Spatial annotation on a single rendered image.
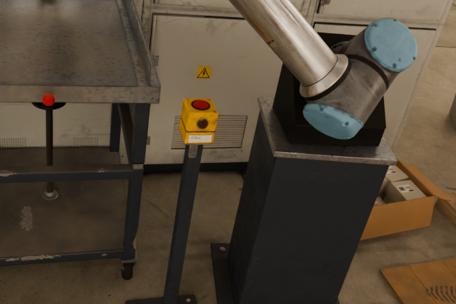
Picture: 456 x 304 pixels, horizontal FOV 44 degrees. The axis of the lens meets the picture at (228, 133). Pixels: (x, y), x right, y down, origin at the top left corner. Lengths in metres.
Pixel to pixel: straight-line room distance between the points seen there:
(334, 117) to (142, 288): 1.09
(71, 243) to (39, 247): 0.11
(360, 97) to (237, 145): 1.32
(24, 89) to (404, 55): 1.01
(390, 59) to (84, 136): 1.47
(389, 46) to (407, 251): 1.34
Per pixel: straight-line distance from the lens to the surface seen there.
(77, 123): 2.49
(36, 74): 1.67
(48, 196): 2.26
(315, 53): 1.39
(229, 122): 2.59
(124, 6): 2.17
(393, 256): 2.60
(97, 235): 2.11
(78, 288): 2.17
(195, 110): 1.44
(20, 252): 2.06
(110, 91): 1.63
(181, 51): 2.35
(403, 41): 1.54
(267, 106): 1.83
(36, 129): 2.50
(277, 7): 1.34
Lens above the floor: 1.64
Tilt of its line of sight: 32 degrees down
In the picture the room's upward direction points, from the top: 11 degrees clockwise
